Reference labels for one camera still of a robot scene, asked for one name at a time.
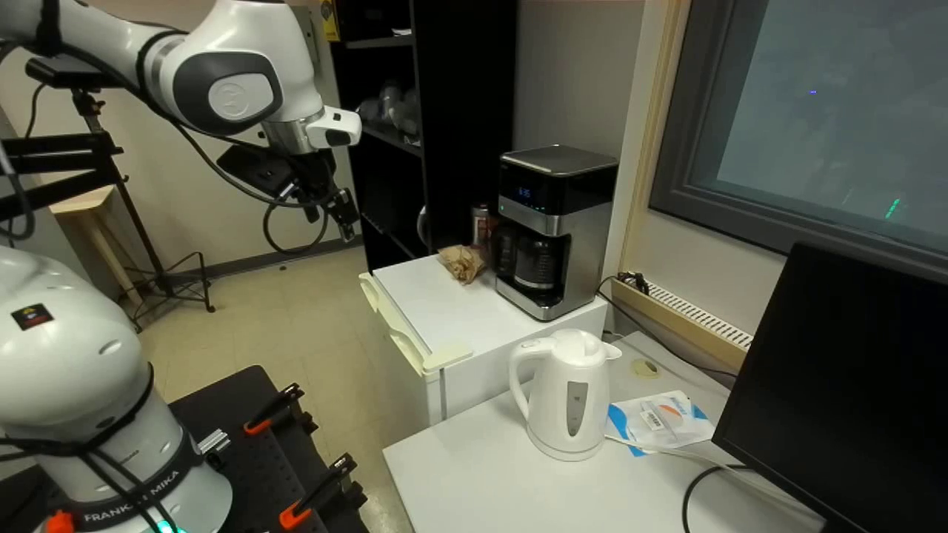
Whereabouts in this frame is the grey framed window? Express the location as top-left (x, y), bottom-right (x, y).
top-left (649, 0), bottom-right (948, 277)

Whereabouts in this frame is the black monitor cable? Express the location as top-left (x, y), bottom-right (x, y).
top-left (678, 462), bottom-right (752, 533)

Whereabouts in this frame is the wooden stool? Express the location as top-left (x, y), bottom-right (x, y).
top-left (52, 188), bottom-right (146, 309)

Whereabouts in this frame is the black computer monitor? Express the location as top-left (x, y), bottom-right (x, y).
top-left (714, 244), bottom-right (948, 533)

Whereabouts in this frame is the white electric kettle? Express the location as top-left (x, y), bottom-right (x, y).
top-left (509, 328), bottom-right (619, 462)

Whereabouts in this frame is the blue white paper packet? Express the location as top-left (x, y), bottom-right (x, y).
top-left (606, 391), bottom-right (714, 457)

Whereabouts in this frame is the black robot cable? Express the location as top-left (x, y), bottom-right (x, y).
top-left (166, 117), bottom-right (335, 259)

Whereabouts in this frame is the orange black clamp upper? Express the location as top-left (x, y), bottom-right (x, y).
top-left (244, 382), bottom-right (303, 439)

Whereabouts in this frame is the orange black clamp lower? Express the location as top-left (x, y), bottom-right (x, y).
top-left (277, 453), bottom-right (363, 533)

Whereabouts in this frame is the black silver coffee maker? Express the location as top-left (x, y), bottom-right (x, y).
top-left (492, 146), bottom-right (616, 324)

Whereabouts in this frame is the white mini fridge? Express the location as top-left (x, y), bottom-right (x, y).
top-left (358, 254), bottom-right (609, 426)

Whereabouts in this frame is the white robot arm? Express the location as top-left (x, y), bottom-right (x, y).
top-left (0, 0), bottom-right (363, 533)

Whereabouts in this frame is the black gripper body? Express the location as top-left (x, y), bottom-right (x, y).
top-left (290, 152), bottom-right (351, 222)

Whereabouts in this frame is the brown crumpled paper bag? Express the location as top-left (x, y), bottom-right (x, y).
top-left (438, 246), bottom-right (487, 284)

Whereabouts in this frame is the orange black clamp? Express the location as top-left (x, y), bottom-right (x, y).
top-left (277, 453), bottom-right (363, 533)
top-left (244, 382), bottom-right (303, 439)

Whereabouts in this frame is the black shelving unit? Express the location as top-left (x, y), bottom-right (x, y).
top-left (333, 0), bottom-right (520, 271)

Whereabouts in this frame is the black base mat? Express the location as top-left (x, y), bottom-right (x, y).
top-left (0, 367), bottom-right (367, 533)

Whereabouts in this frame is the black camera tripod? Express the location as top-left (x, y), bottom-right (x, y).
top-left (0, 57), bottom-right (215, 327)

